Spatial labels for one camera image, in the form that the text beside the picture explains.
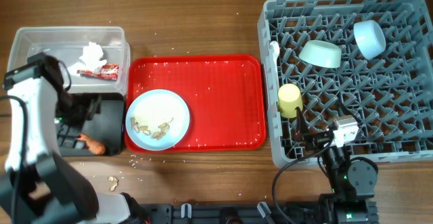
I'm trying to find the orange carrot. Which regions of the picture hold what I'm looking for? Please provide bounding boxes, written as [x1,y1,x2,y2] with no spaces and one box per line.
[77,133,106,156]

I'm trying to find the yellow plastic cup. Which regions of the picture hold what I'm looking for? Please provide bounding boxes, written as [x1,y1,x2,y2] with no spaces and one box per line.
[277,83,303,118]

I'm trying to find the red snack wrapper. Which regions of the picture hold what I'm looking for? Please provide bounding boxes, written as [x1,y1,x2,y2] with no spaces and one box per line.
[76,64,119,81]

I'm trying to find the white tissue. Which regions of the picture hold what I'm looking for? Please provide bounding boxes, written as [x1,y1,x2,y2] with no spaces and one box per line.
[79,42,107,72]

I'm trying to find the mint green bowl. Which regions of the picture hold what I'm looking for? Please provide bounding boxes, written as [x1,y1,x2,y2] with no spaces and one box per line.
[299,40,342,68]

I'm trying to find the light blue bowl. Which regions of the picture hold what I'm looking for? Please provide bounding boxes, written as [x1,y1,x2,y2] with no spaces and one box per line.
[353,20,386,60]

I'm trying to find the peanut shells food scraps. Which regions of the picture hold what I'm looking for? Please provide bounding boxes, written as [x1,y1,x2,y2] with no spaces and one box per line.
[131,116,174,140]

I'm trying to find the light blue plate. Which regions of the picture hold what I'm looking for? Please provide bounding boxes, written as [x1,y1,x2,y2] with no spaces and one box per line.
[125,89,190,152]

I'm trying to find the white plastic spoon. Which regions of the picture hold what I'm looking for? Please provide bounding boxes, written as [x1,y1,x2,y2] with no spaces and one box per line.
[269,41,280,84]

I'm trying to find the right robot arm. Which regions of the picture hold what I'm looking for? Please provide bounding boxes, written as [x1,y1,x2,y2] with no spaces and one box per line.
[295,102,378,223]

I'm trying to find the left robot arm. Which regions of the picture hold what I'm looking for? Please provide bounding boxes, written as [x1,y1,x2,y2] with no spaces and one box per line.
[1,53,152,223]

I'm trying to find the grey plastic dishwasher rack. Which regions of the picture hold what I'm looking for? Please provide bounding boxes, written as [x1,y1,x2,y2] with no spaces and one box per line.
[257,0,432,167]

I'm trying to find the black plastic tray bin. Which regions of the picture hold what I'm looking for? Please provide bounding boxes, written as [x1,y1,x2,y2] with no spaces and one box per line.
[55,93,125,157]

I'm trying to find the peanut shell on table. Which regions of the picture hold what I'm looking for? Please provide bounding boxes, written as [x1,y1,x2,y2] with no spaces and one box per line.
[108,176,118,192]

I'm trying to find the clear plastic bin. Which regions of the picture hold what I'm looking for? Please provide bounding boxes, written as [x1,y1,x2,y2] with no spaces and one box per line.
[7,26,131,95]

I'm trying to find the red plastic tray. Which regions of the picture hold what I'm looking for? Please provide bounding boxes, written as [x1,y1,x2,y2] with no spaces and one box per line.
[126,54,266,152]

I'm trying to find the right black cable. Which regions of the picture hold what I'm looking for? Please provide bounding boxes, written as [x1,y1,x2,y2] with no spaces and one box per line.
[272,139,336,224]

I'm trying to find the black cable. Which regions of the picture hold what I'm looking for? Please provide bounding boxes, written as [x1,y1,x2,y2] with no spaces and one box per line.
[0,60,72,224]
[272,139,336,224]

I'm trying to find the left black cable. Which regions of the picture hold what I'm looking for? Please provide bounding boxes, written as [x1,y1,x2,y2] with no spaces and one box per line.
[0,60,72,224]

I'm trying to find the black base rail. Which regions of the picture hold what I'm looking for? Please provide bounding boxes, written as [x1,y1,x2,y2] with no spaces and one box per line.
[135,202,378,224]

